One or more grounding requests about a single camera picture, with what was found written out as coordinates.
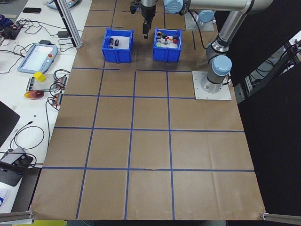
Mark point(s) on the white square base plate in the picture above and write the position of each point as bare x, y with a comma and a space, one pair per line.
190, 24
198, 93

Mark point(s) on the metal V-shaped frame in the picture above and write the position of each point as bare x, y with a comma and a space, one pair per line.
249, 83

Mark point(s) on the black stand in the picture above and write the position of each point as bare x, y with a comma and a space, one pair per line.
9, 177

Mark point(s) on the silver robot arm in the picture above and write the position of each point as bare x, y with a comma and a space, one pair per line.
231, 26

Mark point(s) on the white box blue print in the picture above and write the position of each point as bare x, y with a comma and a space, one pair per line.
4, 196

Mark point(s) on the yellow cube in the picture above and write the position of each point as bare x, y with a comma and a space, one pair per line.
39, 77

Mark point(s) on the yellow push button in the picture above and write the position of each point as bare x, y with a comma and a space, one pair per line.
159, 33

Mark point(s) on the blue bin with black parts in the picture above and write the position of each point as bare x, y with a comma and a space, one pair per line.
117, 55

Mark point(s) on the red button with contact block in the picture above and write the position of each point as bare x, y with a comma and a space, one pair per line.
175, 40

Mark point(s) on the grey hub box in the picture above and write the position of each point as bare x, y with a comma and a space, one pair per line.
11, 156

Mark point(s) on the black power adapter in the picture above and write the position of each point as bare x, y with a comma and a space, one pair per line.
63, 34

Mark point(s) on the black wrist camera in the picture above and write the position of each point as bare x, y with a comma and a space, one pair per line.
135, 7

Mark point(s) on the light blue teach pendant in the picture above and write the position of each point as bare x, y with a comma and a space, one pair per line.
37, 57
70, 3

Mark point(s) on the aluminium profile post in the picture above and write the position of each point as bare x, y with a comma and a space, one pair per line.
73, 30

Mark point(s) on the white side table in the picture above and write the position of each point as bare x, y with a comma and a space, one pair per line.
35, 110

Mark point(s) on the black smartphone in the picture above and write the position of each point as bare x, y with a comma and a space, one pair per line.
32, 10

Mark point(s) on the grey flat device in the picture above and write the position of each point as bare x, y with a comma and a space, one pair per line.
40, 86

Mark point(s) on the black electronics board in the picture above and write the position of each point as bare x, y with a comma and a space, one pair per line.
10, 33

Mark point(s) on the red round disc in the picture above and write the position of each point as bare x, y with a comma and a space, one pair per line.
34, 95

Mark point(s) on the grey power adapter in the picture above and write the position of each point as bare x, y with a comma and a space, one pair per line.
45, 42

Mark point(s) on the blue bin with push buttons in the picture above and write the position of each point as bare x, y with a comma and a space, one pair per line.
167, 55

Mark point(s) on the black cylindrical part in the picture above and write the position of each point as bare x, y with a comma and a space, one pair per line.
111, 41
117, 42

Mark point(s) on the aluminium profile bar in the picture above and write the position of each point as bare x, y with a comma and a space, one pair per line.
282, 217
16, 215

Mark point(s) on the red mushroom button black body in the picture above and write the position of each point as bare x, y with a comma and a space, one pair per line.
167, 37

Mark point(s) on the yellow green sheet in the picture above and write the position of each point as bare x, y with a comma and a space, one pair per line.
47, 223

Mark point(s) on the grey white switch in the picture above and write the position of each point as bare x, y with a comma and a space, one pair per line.
162, 39

